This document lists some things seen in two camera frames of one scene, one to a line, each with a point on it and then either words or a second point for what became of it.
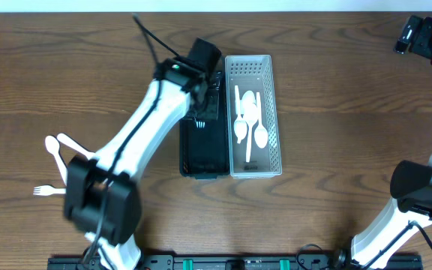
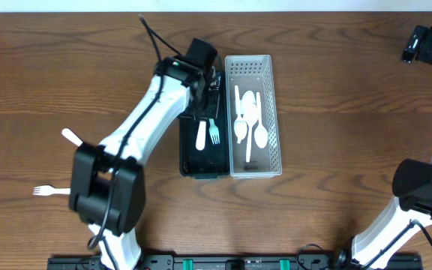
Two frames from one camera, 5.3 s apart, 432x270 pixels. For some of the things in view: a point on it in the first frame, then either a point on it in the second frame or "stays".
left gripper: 208,103 stays
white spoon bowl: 260,134 stays
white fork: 52,145 to 200,142
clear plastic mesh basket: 253,142 stays
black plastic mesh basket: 202,142 stays
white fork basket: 200,126 to 214,133
